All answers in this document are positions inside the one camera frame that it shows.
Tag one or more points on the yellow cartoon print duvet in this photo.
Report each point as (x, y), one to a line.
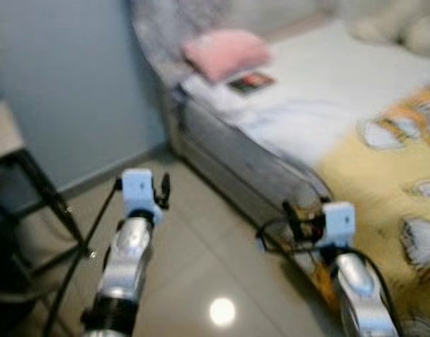
(369, 182)

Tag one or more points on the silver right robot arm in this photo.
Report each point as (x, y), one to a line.
(355, 281)

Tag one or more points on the grey patterned headboard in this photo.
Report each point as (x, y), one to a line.
(159, 28)

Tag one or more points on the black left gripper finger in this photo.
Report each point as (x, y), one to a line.
(166, 191)

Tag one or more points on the book with dark colourful cover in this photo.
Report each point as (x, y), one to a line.
(251, 83)

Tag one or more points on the pink pillow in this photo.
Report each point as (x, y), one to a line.
(225, 53)

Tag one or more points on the beige stuffed toy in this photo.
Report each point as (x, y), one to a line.
(405, 31)

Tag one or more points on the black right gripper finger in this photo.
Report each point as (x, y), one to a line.
(290, 216)

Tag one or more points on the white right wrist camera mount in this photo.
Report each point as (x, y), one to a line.
(339, 223)

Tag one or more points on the white quilted mattress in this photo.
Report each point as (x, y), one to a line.
(327, 77)

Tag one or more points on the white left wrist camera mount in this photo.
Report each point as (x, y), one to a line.
(139, 191)

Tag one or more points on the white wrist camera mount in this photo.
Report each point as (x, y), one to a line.
(139, 191)
(339, 223)

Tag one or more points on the white bed base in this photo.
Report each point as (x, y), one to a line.
(222, 175)

